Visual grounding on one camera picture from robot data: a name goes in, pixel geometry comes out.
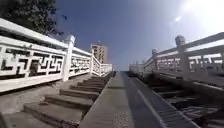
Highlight tall building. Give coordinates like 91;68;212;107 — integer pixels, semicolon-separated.
90;43;109;65

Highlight grey stone ramp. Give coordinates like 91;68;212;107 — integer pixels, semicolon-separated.
78;70;201;128

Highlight white stone railing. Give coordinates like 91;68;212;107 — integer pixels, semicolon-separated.
128;31;224;88
0;18;114;94

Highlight grey stone stairs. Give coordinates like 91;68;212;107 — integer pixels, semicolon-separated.
131;71;224;128
0;70;118;128

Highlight dark leafy tree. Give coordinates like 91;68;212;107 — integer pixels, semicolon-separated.
0;0;68;38

